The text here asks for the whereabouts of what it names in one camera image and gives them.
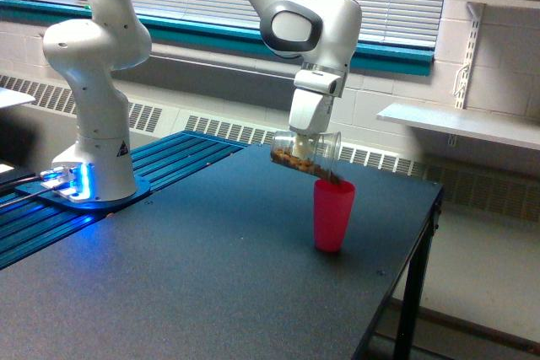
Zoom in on upper white wall shelf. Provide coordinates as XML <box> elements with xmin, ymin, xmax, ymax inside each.
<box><xmin>456</xmin><ymin>0</ymin><xmax>540</xmax><ymax>10</ymax></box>

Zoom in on white tabletop at left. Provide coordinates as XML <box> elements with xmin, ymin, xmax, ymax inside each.
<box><xmin>0</xmin><ymin>88</ymin><xmax>35</xmax><ymax>109</ymax></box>

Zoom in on baseboard radiator heater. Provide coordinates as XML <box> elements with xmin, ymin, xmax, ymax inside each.
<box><xmin>1</xmin><ymin>74</ymin><xmax>539</xmax><ymax>223</ymax></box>

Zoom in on lower white wall shelf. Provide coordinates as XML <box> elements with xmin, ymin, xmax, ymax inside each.
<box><xmin>377</xmin><ymin>102</ymin><xmax>539</xmax><ymax>150</ymax></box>

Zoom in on white shelf bracket rail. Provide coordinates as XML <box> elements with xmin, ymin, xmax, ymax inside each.
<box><xmin>453</xmin><ymin>0</ymin><xmax>485</xmax><ymax>110</ymax></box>

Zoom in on pink plastic cup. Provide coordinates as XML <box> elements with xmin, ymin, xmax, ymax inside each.
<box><xmin>313</xmin><ymin>179</ymin><xmax>356</xmax><ymax>253</ymax></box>

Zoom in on brown pellets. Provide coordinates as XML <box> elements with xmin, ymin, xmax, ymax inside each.
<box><xmin>270</xmin><ymin>148</ymin><xmax>343</xmax><ymax>185</ymax></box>

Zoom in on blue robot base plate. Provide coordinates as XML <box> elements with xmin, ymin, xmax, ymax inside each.
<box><xmin>37</xmin><ymin>175</ymin><xmax>151</xmax><ymax>213</ymax></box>

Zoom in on clear plastic cup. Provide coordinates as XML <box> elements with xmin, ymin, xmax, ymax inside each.
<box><xmin>270</xmin><ymin>132</ymin><xmax>342</xmax><ymax>184</ymax></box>

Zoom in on black base cable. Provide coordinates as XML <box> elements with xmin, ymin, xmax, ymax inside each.
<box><xmin>0</xmin><ymin>170</ymin><xmax>58</xmax><ymax>209</ymax></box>

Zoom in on white wall shelf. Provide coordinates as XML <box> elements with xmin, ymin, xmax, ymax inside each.
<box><xmin>377</xmin><ymin>102</ymin><xmax>539</xmax><ymax>150</ymax></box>
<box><xmin>456</xmin><ymin>0</ymin><xmax>540</xmax><ymax>10</ymax></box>

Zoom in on blue aluminium rail platform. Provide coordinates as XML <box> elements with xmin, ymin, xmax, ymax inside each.
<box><xmin>1</xmin><ymin>132</ymin><xmax>247</xmax><ymax>269</ymax></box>

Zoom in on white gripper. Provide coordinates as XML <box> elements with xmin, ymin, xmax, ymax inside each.
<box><xmin>289</xmin><ymin>68</ymin><xmax>347</xmax><ymax>158</ymax></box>

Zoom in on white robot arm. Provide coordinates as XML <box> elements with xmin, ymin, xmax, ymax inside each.
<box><xmin>43</xmin><ymin>0</ymin><xmax>362</xmax><ymax>204</ymax></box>

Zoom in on black table leg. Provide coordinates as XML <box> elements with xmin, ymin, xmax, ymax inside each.
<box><xmin>393</xmin><ymin>201</ymin><xmax>441</xmax><ymax>359</ymax></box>

